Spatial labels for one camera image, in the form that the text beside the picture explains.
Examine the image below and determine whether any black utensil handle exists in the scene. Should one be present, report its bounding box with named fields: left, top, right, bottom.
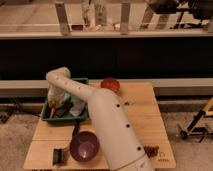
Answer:
left=72, top=121, right=80, bottom=137

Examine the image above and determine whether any red orange bowl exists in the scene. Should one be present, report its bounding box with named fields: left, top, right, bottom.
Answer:
left=100, top=78, right=120, bottom=93

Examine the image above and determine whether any small dark metal block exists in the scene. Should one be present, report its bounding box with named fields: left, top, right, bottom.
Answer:
left=53, top=149, right=67, bottom=165

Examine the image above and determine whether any purple bowl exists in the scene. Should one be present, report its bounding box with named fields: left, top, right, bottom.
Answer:
left=70, top=131, right=100, bottom=162

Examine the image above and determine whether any pale cloth in tray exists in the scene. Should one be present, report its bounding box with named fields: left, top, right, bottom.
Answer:
left=69, top=97, right=86, bottom=117

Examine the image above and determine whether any dark crumbs pile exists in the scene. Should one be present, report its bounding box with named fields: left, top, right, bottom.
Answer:
left=144, top=146, right=159, bottom=157

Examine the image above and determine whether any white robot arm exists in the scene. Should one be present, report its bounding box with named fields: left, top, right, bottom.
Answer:
left=46, top=67, right=155, bottom=171

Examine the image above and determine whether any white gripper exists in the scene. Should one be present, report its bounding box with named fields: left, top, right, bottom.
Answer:
left=47, top=85, right=64, bottom=108

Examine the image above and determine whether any yellow black stand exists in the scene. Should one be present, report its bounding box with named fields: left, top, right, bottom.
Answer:
left=177, top=97, right=213, bottom=143

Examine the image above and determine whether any green plastic tray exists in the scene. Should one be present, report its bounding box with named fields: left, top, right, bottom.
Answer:
left=40, top=77, right=90, bottom=126

